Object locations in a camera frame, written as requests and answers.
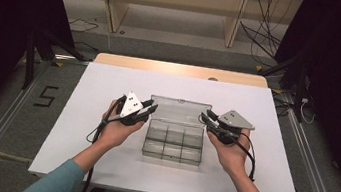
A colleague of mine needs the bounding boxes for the thin black floor cable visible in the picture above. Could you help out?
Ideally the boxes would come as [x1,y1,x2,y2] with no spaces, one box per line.
[67,16,100,35]

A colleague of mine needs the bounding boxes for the white plug with cable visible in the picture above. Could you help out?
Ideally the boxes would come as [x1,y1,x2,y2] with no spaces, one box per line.
[298,97,317,125]

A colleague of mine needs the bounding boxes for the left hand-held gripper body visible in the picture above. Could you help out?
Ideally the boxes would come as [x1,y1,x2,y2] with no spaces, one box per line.
[118,89,150,129]

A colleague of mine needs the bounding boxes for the black metal stand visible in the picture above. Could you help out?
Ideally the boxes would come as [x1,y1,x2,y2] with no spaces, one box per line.
[253,47,314,124]
[19,27,92,98]

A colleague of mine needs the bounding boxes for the white topped wooden table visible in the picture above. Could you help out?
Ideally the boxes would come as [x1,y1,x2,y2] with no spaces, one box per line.
[25,44,321,192]

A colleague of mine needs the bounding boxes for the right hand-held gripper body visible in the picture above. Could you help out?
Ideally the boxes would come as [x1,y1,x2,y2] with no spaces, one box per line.
[213,108,258,149]

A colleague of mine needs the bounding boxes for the person's left hand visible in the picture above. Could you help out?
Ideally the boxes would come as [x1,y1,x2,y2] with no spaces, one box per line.
[96,98,147,155]

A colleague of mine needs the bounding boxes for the person's right hand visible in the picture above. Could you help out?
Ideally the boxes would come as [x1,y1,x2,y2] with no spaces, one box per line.
[201,124,254,181]

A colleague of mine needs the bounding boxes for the bundle of black cables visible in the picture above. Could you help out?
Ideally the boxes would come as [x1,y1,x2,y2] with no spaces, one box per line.
[234,0,289,69]

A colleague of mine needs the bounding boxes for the clear plastic compartment box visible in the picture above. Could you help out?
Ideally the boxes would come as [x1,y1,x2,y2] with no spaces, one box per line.
[140,94,214,167]

